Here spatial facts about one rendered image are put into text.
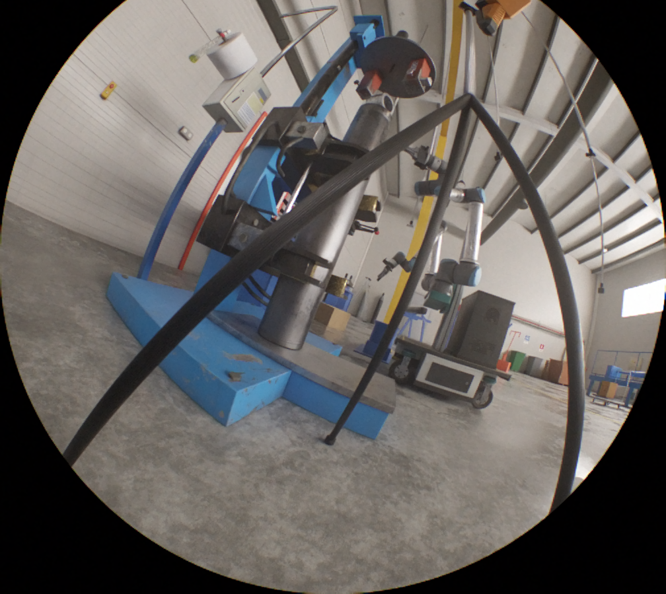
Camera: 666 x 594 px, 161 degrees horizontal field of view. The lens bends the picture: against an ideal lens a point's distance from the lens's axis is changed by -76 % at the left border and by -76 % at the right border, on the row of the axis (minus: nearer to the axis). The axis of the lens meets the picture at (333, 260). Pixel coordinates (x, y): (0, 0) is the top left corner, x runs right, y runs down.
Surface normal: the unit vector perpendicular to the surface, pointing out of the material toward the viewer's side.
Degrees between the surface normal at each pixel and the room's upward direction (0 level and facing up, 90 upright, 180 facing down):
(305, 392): 90
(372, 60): 180
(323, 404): 90
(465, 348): 90
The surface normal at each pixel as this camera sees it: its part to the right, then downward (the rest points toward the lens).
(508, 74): -0.26, 0.95
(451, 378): -0.30, -0.27
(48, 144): 0.90, 0.31
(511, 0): -0.01, 0.76
